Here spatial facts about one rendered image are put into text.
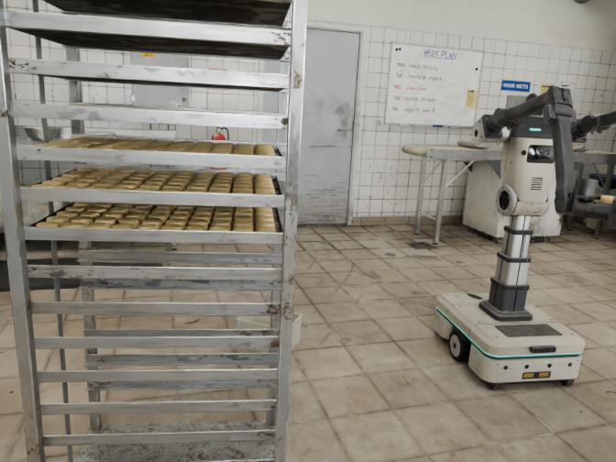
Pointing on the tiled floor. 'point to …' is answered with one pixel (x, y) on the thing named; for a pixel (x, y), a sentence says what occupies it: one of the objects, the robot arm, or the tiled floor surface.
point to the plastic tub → (269, 327)
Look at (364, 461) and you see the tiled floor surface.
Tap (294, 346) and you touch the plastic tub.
